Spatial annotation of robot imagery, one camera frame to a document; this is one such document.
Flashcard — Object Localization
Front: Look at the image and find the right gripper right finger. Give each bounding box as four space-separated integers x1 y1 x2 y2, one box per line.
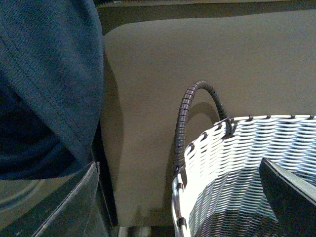
259 158 316 237

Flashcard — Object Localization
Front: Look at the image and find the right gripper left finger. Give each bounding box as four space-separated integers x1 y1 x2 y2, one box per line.
0 161 100 237

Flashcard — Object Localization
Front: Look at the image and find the dark blue garment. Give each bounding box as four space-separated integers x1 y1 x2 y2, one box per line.
0 0 104 180

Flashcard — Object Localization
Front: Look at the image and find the grey front-load washing machine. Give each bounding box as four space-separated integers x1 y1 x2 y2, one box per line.
0 127 118 237

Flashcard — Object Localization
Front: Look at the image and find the white woven laundry basket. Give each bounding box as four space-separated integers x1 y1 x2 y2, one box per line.
172 115 316 237

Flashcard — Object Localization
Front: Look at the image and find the dark wrapped basket handle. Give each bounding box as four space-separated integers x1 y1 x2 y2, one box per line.
172 80 237 180

